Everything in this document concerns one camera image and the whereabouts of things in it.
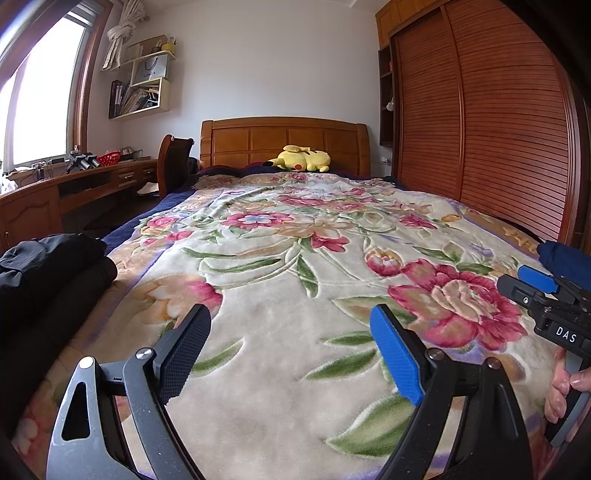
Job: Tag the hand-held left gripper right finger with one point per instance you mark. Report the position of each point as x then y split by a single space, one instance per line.
397 355

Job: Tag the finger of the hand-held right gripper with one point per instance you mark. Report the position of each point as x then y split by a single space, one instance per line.
521 291
538 278

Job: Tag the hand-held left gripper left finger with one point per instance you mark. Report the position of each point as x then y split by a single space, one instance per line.
187 355

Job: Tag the blue jacket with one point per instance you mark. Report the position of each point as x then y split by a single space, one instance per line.
565 258

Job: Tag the person's right hand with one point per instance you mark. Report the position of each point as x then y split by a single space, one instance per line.
558 383

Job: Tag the floral blanket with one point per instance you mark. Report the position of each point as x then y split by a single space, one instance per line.
277 277

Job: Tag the black folded garment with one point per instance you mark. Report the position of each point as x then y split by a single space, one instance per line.
55 314

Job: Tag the wooden slatted wardrobe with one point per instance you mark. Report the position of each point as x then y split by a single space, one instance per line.
485 115

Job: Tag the dark grey folded garment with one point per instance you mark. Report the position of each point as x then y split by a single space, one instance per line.
46 254

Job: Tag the dark pillow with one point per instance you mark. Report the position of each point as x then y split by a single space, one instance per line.
221 170

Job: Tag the wooden chair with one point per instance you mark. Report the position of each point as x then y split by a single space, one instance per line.
173 161

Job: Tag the red basket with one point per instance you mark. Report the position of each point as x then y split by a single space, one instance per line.
108 159

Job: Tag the metal bowl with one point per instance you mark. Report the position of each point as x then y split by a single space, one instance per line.
127 151

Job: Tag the wooden desk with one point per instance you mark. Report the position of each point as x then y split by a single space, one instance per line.
27 207

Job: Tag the yellow plush toy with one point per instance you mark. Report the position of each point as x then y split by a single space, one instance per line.
300 159

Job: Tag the black gadget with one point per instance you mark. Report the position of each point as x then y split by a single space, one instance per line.
83 161

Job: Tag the wooden bed headboard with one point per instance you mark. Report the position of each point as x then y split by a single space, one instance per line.
258 143

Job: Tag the row of books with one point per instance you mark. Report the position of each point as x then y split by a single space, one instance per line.
138 99

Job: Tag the black binders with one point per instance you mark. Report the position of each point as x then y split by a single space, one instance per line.
115 97

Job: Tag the white paper bag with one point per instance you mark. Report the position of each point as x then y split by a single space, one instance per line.
150 69

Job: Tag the window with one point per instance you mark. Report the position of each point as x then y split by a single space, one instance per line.
41 101

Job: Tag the yellow toy figure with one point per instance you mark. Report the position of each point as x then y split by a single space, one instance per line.
170 45

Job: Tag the knotted beige curtain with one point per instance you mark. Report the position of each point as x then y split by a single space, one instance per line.
120 37

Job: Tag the cream wall shelf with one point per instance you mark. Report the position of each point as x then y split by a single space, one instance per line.
164 94

